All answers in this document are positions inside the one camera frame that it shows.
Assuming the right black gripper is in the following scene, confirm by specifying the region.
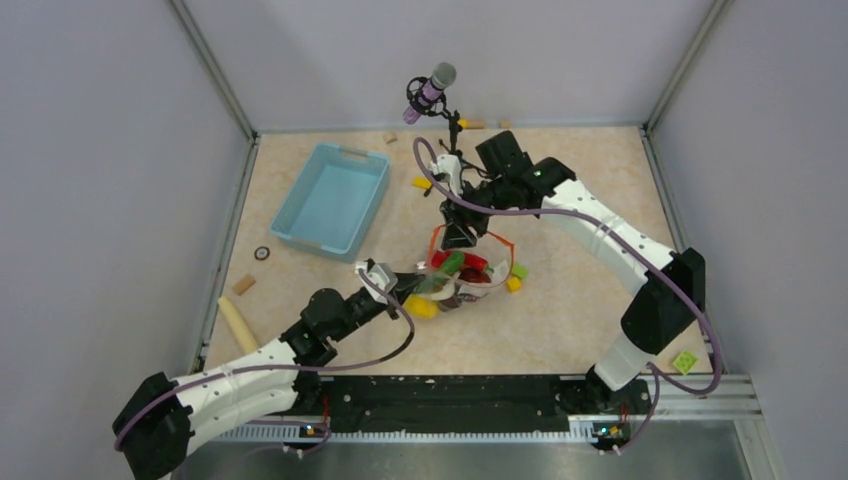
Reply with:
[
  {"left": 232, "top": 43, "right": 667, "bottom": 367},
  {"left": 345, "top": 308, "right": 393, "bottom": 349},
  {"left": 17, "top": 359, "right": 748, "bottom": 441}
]
[{"left": 440, "top": 176, "right": 511, "bottom": 252}]

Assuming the yellow toy squash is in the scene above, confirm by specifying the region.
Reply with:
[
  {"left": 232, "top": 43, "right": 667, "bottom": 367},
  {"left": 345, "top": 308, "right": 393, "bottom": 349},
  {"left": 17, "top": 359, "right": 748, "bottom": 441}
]
[{"left": 403, "top": 295, "right": 440, "bottom": 319}]

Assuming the green toy pepper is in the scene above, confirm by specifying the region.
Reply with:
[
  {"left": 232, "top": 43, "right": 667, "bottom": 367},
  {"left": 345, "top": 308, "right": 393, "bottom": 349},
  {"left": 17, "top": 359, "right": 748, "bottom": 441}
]
[{"left": 421, "top": 250, "right": 465, "bottom": 293}]

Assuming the red toy chili pepper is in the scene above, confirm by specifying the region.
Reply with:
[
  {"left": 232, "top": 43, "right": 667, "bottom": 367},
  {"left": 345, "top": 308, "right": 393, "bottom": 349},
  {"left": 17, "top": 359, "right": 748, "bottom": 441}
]
[{"left": 430, "top": 250, "right": 489, "bottom": 271}]

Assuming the white toy garlic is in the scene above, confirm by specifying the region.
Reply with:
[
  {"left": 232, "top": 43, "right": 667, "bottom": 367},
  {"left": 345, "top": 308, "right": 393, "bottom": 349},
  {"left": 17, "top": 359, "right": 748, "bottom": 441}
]
[{"left": 429, "top": 281, "right": 456, "bottom": 302}]

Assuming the clear zip top bag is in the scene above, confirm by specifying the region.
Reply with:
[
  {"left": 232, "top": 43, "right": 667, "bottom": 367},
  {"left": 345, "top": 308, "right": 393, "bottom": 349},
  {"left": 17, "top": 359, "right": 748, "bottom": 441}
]
[{"left": 414, "top": 225, "right": 515, "bottom": 312}]

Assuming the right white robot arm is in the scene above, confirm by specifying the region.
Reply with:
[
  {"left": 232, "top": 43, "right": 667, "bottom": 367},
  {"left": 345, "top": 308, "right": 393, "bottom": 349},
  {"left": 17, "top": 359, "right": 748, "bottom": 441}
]
[{"left": 422, "top": 131, "right": 706, "bottom": 412}]

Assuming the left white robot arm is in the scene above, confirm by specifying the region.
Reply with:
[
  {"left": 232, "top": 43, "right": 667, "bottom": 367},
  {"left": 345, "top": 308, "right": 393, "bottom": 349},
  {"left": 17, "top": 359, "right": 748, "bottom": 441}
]
[{"left": 112, "top": 260, "right": 427, "bottom": 479}]

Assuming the yellow rectangular block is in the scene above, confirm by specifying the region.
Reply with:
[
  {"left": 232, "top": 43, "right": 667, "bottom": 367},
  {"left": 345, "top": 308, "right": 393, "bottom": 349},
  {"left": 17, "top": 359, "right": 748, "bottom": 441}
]
[{"left": 411, "top": 177, "right": 432, "bottom": 190}]

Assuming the green toy block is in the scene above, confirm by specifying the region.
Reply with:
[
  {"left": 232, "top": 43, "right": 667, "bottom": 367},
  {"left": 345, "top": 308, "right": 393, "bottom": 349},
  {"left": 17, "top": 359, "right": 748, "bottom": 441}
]
[{"left": 511, "top": 264, "right": 529, "bottom": 281}]

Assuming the small yellow toy cube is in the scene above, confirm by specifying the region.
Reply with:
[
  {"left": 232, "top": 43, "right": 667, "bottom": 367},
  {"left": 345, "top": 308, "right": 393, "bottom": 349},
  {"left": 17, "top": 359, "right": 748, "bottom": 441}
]
[{"left": 506, "top": 276, "right": 523, "bottom": 293}]

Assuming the light blue plastic basket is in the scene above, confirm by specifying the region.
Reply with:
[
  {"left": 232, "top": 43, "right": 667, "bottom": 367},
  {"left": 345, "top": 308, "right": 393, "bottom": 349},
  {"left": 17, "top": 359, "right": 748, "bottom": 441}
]
[{"left": 269, "top": 143, "right": 390, "bottom": 263}]

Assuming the black tripod mic stand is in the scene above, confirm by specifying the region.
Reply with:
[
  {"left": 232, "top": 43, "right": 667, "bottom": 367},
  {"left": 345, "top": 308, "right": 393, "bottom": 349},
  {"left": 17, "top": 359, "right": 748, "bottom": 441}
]
[{"left": 405, "top": 76, "right": 465, "bottom": 198}]

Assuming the purple microphone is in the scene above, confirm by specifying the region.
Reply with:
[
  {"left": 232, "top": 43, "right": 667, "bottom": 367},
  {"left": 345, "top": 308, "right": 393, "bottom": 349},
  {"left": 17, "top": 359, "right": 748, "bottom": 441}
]
[{"left": 402, "top": 62, "right": 457, "bottom": 125}]

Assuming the cream toy cylinder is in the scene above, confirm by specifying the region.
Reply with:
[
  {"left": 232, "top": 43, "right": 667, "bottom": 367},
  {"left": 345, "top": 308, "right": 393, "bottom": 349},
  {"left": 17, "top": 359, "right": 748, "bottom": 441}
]
[{"left": 217, "top": 296, "right": 260, "bottom": 354}]

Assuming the green lego plate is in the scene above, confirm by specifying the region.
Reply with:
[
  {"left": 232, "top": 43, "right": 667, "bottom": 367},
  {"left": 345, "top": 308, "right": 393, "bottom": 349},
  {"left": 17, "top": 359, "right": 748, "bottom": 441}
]
[{"left": 672, "top": 350, "right": 699, "bottom": 375}]

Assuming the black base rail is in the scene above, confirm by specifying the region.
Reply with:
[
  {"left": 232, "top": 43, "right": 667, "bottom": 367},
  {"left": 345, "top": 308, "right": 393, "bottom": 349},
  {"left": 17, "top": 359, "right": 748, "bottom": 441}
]
[{"left": 283, "top": 375, "right": 650, "bottom": 434}]

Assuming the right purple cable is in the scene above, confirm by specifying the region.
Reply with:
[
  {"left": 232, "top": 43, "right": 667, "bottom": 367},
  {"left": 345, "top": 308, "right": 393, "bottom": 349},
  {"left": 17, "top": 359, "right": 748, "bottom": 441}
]
[{"left": 412, "top": 137, "right": 723, "bottom": 432}]

